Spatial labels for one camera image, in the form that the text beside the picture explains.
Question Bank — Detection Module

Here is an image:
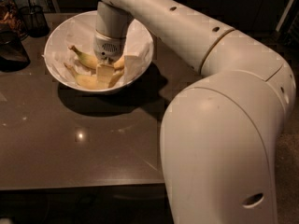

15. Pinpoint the yellow banana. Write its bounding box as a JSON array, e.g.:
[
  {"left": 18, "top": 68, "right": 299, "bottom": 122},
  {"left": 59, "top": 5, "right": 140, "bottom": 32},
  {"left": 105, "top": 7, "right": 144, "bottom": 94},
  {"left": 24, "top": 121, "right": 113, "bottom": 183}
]
[
  {"left": 68, "top": 45, "right": 125, "bottom": 70},
  {"left": 64, "top": 63, "right": 124, "bottom": 90}
]

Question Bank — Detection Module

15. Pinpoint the dark glass container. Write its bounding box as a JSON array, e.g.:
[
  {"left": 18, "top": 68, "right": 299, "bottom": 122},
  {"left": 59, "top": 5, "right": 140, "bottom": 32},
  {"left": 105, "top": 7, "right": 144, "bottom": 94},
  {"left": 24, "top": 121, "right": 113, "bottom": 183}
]
[{"left": 0, "top": 31, "right": 30, "bottom": 72}]

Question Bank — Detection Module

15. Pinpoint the glass jar with snacks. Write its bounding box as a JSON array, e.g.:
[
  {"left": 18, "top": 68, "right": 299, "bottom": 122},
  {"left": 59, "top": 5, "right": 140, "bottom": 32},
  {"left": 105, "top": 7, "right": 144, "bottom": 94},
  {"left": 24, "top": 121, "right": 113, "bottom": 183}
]
[{"left": 0, "top": 0, "right": 27, "bottom": 39}]

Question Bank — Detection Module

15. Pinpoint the white bowl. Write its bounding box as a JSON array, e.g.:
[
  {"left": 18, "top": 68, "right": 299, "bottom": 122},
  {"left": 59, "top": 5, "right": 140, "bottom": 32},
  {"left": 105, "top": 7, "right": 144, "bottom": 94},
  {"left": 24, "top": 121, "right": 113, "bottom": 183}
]
[{"left": 43, "top": 10, "right": 155, "bottom": 95}]

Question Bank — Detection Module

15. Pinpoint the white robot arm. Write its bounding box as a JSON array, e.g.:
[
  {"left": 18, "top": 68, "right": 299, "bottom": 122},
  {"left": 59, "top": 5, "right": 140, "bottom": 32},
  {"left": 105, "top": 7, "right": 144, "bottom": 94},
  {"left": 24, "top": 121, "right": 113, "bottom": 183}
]
[{"left": 102, "top": 0, "right": 296, "bottom": 224}]

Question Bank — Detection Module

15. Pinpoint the black mesh pen cup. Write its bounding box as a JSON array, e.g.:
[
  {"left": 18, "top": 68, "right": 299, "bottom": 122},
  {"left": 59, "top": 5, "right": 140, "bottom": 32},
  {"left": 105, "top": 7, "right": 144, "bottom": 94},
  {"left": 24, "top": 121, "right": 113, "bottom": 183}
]
[{"left": 20, "top": 0, "right": 50, "bottom": 37}]

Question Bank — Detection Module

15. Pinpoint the white paper lining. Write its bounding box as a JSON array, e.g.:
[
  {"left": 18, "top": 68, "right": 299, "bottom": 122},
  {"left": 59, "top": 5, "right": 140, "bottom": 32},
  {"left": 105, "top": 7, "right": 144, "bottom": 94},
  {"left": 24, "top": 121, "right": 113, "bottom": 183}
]
[{"left": 41, "top": 16, "right": 151, "bottom": 87}]

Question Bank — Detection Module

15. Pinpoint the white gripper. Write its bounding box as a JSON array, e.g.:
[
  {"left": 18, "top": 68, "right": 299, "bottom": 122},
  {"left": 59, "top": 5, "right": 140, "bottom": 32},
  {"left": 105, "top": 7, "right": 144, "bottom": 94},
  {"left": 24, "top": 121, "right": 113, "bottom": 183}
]
[{"left": 93, "top": 31, "right": 150, "bottom": 89}]

